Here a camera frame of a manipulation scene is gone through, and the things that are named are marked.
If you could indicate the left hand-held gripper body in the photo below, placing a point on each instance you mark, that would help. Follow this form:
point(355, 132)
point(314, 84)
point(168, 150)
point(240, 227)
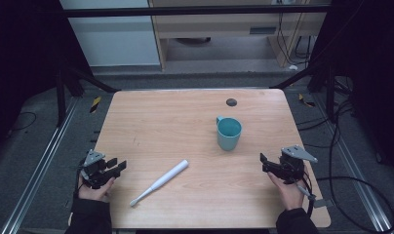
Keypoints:
point(93, 169)

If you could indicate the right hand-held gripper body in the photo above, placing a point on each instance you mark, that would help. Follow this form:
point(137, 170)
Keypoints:
point(291, 167)

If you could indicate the person's left hand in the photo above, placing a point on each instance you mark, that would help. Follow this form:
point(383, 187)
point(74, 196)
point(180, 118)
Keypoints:
point(94, 193)

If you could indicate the person's right hand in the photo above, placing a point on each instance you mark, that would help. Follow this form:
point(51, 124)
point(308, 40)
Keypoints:
point(291, 195)

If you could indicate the white electric toothbrush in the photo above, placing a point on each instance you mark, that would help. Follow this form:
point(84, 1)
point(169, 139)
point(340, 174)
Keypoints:
point(164, 180)

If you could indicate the grey tape strip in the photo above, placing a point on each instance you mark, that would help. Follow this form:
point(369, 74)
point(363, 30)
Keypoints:
point(323, 203)

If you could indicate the black yellow striped tape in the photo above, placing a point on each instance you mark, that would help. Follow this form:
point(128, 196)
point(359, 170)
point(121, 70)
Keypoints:
point(95, 104)
point(306, 101)

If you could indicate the round grey table grommet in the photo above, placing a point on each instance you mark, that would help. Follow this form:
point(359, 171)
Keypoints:
point(231, 102)

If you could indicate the black metal stand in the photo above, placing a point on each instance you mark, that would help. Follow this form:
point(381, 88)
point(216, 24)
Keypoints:
point(60, 97)
point(330, 94)

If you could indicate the small white floor object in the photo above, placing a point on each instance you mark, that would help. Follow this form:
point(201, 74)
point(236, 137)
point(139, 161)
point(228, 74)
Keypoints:
point(293, 67)

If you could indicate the dark curtain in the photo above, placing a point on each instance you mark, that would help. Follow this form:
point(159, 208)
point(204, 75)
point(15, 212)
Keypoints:
point(22, 65)
point(374, 81)

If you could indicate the white cabinet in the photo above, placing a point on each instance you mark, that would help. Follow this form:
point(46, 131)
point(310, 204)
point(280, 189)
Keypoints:
point(113, 42)

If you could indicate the wooden desk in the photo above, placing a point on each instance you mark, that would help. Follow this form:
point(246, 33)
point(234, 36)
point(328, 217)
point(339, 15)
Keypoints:
point(217, 27)

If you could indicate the aluminium floor rail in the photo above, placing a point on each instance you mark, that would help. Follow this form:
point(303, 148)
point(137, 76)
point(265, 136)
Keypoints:
point(39, 172)
point(357, 182)

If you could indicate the black horizontal frame bar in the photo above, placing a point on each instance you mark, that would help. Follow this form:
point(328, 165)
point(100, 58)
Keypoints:
point(185, 11)

